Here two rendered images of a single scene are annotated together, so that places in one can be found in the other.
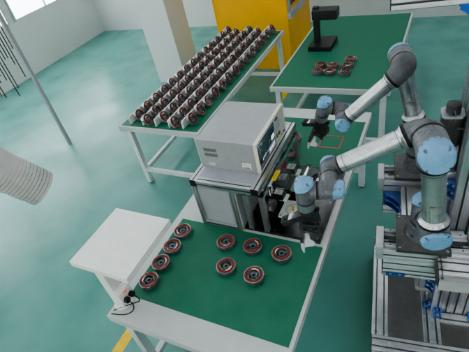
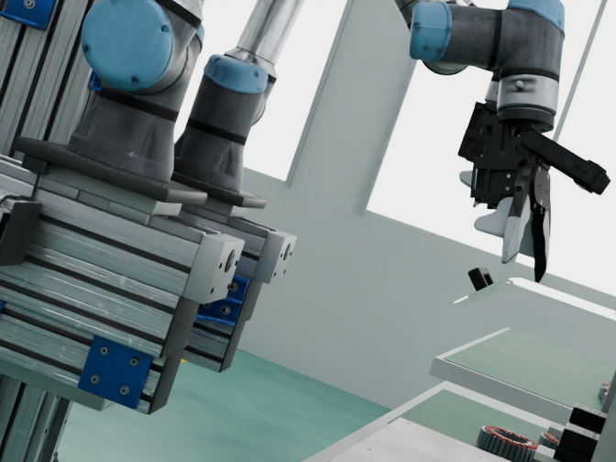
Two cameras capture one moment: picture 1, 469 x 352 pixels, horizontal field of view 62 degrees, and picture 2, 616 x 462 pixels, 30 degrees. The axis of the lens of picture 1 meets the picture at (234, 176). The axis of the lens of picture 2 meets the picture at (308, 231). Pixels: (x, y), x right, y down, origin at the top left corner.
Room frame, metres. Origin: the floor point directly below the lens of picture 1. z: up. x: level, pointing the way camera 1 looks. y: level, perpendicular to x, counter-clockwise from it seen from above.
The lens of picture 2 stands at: (3.19, -1.20, 1.12)
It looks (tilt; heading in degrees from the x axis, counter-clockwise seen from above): 3 degrees down; 162
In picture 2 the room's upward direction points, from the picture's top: 19 degrees clockwise
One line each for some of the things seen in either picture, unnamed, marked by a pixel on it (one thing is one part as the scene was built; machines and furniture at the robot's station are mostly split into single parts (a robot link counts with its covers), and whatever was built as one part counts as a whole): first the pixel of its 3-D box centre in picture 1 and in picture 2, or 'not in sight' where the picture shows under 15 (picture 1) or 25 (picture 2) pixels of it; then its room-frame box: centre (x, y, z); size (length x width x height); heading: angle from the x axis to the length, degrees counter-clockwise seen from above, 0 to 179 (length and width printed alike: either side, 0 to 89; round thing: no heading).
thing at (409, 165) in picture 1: (417, 158); (129, 132); (1.57, -0.98, 1.09); 0.15 x 0.15 x 0.10
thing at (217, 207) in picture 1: (218, 207); not in sight; (1.78, 0.14, 0.91); 0.28 x 0.03 x 0.32; 57
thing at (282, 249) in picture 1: (281, 253); (509, 445); (1.42, -0.15, 0.77); 0.11 x 0.11 x 0.04
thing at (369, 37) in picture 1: (347, 78); not in sight; (3.92, -1.51, 0.38); 1.85 x 1.10 x 0.75; 147
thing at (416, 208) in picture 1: (426, 208); (229, 93); (1.12, -0.77, 1.20); 0.13 x 0.12 x 0.14; 163
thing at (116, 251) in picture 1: (136, 268); not in sight; (1.39, 0.61, 0.98); 0.37 x 0.35 x 0.46; 147
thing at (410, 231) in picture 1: (423, 225); (209, 153); (1.12, -0.77, 1.09); 0.15 x 0.15 x 0.10
